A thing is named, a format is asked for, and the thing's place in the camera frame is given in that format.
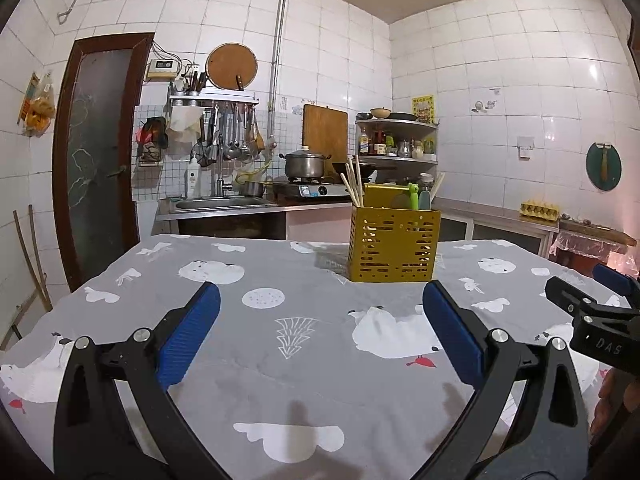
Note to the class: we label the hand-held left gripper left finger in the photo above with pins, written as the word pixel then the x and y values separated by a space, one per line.
pixel 195 330

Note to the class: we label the stainless steel sink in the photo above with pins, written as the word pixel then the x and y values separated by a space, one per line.
pixel 220 204

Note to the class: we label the metal corner shelf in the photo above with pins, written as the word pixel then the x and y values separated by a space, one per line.
pixel 400 159

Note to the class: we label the round wooden board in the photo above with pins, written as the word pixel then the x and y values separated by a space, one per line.
pixel 232 66

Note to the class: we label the beige wall meter box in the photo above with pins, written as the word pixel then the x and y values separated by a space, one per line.
pixel 161 70

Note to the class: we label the brown bowl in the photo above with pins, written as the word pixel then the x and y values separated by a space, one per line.
pixel 381 112

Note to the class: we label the white wall socket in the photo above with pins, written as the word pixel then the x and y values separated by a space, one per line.
pixel 526 147

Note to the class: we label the brown frosted glass door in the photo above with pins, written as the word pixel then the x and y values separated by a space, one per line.
pixel 95 160

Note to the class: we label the rectangular wooden cutting board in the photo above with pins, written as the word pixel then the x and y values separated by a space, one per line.
pixel 325 132

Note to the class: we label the black wok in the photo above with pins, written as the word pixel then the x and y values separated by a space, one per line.
pixel 370 170

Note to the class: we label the stainless steel kitchen counter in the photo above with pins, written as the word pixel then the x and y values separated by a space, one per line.
pixel 480 210

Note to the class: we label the white wall pipe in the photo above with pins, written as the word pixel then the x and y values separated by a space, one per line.
pixel 277 35

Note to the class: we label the white soap bottle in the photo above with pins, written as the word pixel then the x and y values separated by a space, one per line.
pixel 191 180

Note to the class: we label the green round wall board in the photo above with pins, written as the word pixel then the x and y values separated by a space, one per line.
pixel 595 170

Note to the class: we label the gold perforated utensil holder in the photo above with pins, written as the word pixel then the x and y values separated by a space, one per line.
pixel 395 245

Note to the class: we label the leaning bamboo sticks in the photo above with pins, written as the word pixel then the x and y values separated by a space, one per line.
pixel 37 260

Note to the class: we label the person's right hand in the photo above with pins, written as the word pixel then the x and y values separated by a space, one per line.
pixel 607 400

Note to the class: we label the small steel saucepan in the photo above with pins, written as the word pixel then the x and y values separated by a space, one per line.
pixel 254 189

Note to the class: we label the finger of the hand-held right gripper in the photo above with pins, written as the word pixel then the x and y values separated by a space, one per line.
pixel 570 295
pixel 615 280

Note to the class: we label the row of condiment bottles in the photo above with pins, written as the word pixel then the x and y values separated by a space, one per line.
pixel 395 146

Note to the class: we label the yellow hanging bag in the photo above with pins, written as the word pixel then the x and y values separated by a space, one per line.
pixel 39 110

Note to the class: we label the light blue spoon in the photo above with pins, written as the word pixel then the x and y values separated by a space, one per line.
pixel 425 201

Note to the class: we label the grey printed tablecloth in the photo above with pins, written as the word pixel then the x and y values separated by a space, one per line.
pixel 300 320

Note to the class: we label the white hanging cloth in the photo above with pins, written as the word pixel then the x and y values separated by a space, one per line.
pixel 184 125

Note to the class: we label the yellow wall poster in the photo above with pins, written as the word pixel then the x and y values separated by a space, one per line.
pixel 423 109

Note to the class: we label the steel cooking pot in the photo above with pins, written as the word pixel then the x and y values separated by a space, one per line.
pixel 305 162

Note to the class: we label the gas stove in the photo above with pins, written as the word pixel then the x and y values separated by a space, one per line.
pixel 315 190

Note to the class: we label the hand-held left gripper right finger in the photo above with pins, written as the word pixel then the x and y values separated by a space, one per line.
pixel 450 330

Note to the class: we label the metal faucet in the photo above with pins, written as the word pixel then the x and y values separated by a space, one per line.
pixel 220 175

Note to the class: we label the glass jar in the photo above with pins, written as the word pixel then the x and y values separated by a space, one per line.
pixel 426 180

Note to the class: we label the row of hanging kitchen utensils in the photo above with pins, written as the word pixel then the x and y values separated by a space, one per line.
pixel 235 130

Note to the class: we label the pink plastic cover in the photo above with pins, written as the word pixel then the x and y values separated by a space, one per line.
pixel 580 252

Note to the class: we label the wooden chopstick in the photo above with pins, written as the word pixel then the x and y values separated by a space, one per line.
pixel 437 185
pixel 354 182
pixel 359 180
pixel 348 189

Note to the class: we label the metal wall rack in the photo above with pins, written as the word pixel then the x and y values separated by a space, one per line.
pixel 215 99

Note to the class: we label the yellow egg tray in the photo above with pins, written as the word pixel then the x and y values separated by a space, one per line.
pixel 539 209

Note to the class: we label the wooden plank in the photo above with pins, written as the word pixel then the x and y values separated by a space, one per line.
pixel 595 231

